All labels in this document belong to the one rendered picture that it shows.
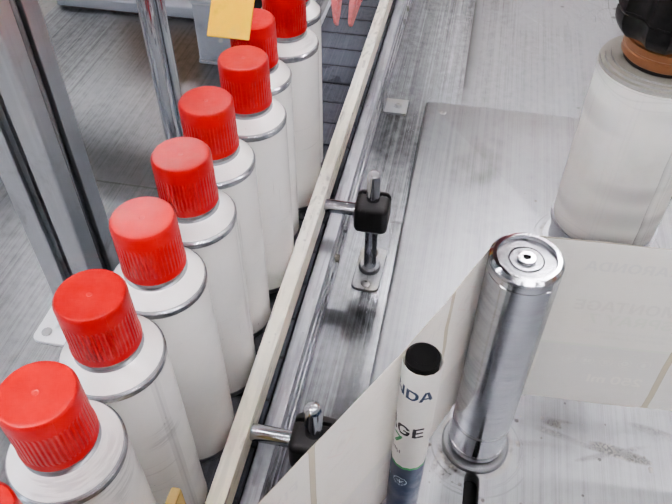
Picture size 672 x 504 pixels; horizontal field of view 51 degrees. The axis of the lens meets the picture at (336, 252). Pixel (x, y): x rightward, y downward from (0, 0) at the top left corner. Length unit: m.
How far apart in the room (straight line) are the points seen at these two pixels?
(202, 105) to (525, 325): 0.22
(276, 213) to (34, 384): 0.27
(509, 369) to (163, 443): 0.19
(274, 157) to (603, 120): 0.24
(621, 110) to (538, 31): 0.56
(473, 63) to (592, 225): 0.44
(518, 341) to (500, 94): 0.57
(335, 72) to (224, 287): 0.46
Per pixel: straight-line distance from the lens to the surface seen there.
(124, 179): 0.80
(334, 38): 0.91
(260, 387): 0.49
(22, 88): 0.49
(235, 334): 0.47
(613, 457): 0.53
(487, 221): 0.66
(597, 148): 0.55
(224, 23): 0.51
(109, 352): 0.34
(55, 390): 0.30
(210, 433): 0.48
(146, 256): 0.35
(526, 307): 0.36
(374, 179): 0.58
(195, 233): 0.40
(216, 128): 0.43
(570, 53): 1.03
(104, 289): 0.33
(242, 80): 0.46
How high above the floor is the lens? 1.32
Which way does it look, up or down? 46 degrees down
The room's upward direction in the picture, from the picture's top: straight up
